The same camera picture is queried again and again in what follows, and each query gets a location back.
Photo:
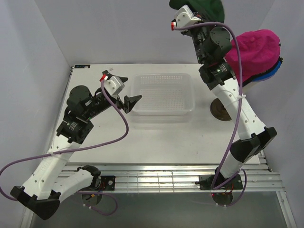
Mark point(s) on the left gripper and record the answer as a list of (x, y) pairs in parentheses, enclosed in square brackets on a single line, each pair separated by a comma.
[(128, 102)]

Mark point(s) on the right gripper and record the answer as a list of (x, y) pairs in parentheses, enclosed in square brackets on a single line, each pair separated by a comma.
[(187, 32)]

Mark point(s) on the dark green baseball cap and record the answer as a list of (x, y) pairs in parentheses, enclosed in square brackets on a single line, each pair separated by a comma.
[(212, 10)]

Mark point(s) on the magenta baseball cap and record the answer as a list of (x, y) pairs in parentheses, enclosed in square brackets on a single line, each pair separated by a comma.
[(251, 44)]

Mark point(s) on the black baseball cap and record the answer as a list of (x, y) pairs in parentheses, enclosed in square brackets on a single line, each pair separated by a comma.
[(265, 65)]

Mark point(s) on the blue baseball cap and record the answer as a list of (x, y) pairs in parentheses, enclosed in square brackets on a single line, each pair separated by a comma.
[(270, 73)]

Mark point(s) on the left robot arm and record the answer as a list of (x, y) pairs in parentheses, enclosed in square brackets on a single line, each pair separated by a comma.
[(41, 193)]

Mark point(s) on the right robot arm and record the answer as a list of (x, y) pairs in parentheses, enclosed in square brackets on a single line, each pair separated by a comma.
[(219, 53)]

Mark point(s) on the clear plastic bin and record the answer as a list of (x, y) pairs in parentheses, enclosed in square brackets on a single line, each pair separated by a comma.
[(163, 94)]

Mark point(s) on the brown round stand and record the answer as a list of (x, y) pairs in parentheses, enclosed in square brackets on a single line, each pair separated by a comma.
[(218, 110)]

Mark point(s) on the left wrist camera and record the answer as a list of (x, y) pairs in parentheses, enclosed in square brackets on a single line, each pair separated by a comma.
[(113, 87)]

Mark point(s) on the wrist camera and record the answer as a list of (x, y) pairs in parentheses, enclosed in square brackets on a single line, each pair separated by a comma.
[(113, 87), (184, 17)]

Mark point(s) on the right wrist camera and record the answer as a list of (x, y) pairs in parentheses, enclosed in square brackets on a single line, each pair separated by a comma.
[(184, 17)]

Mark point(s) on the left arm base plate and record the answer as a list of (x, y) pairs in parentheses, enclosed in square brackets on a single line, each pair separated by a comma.
[(104, 183)]

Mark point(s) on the aluminium rail frame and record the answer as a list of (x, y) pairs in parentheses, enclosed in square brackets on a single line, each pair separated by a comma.
[(165, 156)]

